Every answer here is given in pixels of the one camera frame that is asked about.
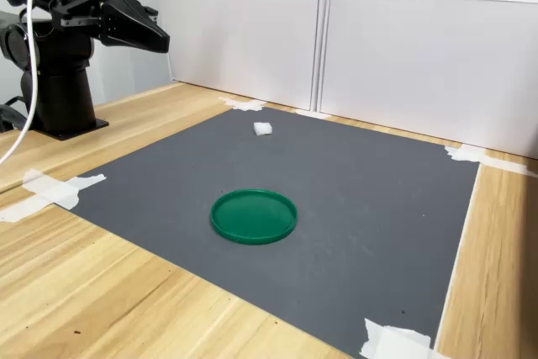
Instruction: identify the round green lid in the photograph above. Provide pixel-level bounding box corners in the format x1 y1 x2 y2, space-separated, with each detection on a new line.
209 188 298 246

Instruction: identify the white partition panel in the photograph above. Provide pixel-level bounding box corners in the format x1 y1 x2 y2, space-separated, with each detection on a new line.
158 0 328 112
312 0 538 161

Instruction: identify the white tape piece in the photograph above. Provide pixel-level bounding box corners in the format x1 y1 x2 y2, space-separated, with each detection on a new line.
444 144 538 180
358 317 451 359
0 167 108 224
293 108 331 120
218 96 269 113

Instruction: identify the dark grey mat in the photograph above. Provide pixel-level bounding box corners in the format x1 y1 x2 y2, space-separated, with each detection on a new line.
54 106 481 359

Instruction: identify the white camera cable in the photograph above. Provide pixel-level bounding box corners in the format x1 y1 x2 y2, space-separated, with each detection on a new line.
0 0 64 166

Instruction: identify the black base cable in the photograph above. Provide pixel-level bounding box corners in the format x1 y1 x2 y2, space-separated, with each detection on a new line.
0 95 34 134

